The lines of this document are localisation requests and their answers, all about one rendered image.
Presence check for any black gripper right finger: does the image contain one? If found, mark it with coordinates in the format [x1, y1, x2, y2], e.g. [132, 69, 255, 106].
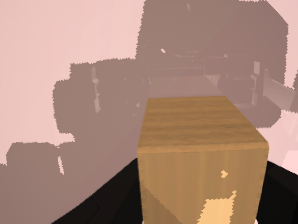
[255, 160, 298, 224]

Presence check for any light wooden block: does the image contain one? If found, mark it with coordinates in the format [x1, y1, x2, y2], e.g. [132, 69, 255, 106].
[137, 96, 269, 224]

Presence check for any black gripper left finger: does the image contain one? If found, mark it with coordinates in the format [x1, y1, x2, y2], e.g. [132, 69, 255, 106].
[53, 159, 142, 224]

